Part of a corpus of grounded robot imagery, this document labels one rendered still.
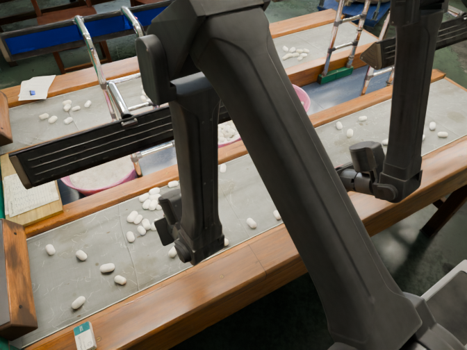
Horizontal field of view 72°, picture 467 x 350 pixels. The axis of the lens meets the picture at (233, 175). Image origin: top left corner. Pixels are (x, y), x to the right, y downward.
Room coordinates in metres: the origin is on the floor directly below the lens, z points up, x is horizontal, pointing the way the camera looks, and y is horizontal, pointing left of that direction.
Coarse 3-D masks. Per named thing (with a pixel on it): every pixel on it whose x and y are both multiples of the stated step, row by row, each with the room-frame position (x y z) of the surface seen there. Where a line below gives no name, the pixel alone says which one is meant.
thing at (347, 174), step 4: (352, 164) 0.58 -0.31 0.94; (344, 168) 0.57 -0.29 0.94; (348, 168) 0.57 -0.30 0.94; (352, 168) 0.57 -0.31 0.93; (340, 172) 0.56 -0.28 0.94; (344, 172) 0.55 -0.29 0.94; (348, 172) 0.54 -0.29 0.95; (352, 172) 0.54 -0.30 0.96; (356, 172) 0.53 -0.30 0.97; (340, 176) 0.55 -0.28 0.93; (344, 176) 0.54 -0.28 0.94; (348, 176) 0.53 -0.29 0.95; (352, 176) 0.52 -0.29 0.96; (344, 180) 0.53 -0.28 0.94; (348, 180) 0.52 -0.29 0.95; (352, 180) 0.52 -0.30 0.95; (344, 184) 0.52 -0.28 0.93; (348, 184) 0.51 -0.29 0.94; (352, 184) 0.50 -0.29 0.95; (348, 188) 0.51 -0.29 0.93; (352, 188) 0.50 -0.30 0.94
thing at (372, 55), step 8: (464, 16) 1.09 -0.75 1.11; (448, 24) 1.05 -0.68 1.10; (456, 24) 1.06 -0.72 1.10; (464, 24) 1.07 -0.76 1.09; (440, 32) 1.02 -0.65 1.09; (448, 32) 1.03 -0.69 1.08; (456, 32) 1.05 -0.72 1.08; (464, 32) 1.06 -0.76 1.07; (384, 40) 0.92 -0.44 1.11; (392, 40) 0.93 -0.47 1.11; (440, 40) 1.01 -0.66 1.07; (448, 40) 1.02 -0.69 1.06; (456, 40) 1.04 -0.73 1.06; (464, 40) 1.06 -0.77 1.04; (368, 48) 0.92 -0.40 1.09; (376, 48) 0.90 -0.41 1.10; (384, 48) 0.91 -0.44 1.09; (392, 48) 0.92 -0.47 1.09; (440, 48) 1.00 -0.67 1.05; (360, 56) 0.94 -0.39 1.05; (368, 56) 0.91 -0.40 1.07; (376, 56) 0.89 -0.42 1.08; (384, 56) 0.89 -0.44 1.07; (392, 56) 0.91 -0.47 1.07; (368, 64) 0.90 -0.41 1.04; (376, 64) 0.88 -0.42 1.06; (384, 64) 0.88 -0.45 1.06; (392, 64) 0.90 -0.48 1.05
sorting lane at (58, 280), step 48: (432, 96) 1.17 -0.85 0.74; (336, 144) 0.87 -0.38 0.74; (432, 144) 0.87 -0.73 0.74; (240, 192) 0.64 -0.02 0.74; (48, 240) 0.46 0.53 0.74; (96, 240) 0.46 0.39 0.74; (144, 240) 0.46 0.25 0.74; (240, 240) 0.47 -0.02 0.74; (48, 288) 0.32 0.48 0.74; (96, 288) 0.32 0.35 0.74; (144, 288) 0.32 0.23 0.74; (48, 336) 0.21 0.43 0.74
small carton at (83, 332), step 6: (84, 324) 0.22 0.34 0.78; (90, 324) 0.22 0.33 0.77; (78, 330) 0.21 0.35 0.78; (84, 330) 0.21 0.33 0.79; (90, 330) 0.21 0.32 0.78; (78, 336) 0.20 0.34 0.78; (84, 336) 0.20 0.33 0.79; (90, 336) 0.20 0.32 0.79; (78, 342) 0.18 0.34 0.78; (84, 342) 0.18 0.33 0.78; (90, 342) 0.18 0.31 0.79; (78, 348) 0.17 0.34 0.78; (84, 348) 0.17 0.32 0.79; (90, 348) 0.17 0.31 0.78; (96, 348) 0.18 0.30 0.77
